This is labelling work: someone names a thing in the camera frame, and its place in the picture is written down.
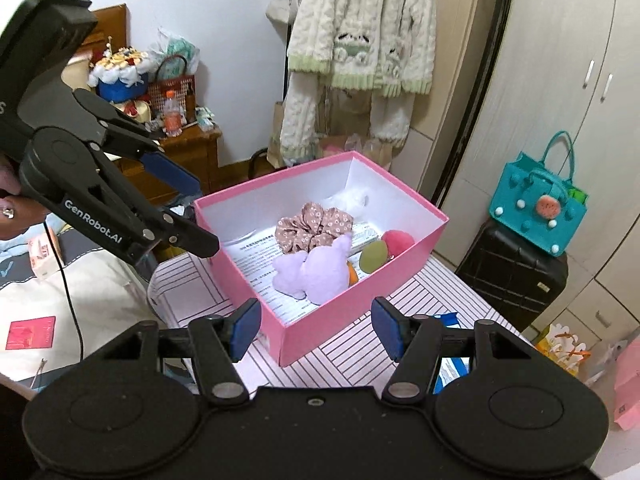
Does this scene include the brown floral scrunchie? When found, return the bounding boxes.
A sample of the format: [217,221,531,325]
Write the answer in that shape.
[275,202,355,253]

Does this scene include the red card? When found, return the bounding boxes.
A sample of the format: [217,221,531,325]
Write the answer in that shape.
[6,316,56,351]

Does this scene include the person's left hand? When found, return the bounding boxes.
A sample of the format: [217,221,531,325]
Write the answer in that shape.
[0,157,48,241]

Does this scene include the orange drink bottle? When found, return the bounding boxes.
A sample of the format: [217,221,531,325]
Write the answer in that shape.
[164,91,183,137]

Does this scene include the black suitcase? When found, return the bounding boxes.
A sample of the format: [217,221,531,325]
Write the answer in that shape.
[456,219,569,333]

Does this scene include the pink cardboard box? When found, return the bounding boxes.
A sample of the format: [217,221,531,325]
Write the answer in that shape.
[194,151,449,367]

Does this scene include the white green plastic bags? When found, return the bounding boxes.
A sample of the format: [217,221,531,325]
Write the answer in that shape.
[150,27,201,81]

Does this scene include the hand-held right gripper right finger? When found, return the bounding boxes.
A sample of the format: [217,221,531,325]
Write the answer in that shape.
[371,296,533,403]

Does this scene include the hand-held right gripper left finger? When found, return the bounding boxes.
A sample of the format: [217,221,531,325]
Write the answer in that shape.
[117,297,263,406]

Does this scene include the purple plush toy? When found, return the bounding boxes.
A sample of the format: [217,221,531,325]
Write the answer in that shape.
[272,234,353,305]

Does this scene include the printed bed blanket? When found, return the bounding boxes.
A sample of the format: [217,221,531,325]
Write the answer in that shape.
[0,230,166,391]

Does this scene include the white fleece pajama pants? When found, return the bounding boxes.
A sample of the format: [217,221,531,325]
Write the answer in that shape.
[280,77,416,166]

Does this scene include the small brown paper bag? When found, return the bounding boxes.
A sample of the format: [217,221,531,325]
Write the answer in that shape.
[266,101,288,166]

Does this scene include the white printed card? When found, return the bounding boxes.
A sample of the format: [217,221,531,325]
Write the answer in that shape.
[350,225,381,256]

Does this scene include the wooden headboard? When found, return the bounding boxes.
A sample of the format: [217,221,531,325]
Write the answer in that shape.
[75,4,128,61]

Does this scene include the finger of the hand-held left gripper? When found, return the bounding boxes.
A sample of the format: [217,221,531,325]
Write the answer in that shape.
[90,152,221,258]
[72,89,203,196]

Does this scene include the colourful gift bag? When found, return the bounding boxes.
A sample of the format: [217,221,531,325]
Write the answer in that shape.
[535,324,591,376]

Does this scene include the white fleece pajama top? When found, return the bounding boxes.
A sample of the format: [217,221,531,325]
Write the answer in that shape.
[287,0,436,96]

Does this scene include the blue packet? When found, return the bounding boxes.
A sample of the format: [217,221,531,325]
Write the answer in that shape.
[432,312,473,396]

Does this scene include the beige wardrobe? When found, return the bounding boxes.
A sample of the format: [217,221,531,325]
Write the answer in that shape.
[440,0,640,386]

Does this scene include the red strawberry plush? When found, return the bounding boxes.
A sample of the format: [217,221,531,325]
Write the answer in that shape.
[381,230,416,261]

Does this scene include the pink white packet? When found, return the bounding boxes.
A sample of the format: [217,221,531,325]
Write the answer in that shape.
[27,232,63,278]

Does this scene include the red mesh basket bag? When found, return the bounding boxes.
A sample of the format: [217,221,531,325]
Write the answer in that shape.
[147,74,197,121]

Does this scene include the black cable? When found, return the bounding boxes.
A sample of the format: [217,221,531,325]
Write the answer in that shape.
[42,215,83,361]

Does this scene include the wooden nightstand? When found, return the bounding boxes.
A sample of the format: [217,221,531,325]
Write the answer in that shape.
[115,125,223,206]

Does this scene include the green round puff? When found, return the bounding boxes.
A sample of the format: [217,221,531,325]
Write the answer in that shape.
[359,241,390,275]

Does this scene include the blue boxed flower bouquet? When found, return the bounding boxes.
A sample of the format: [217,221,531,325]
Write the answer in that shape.
[89,37,151,103]

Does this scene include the teal felt handbag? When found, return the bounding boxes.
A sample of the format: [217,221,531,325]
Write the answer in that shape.
[489,131,587,258]

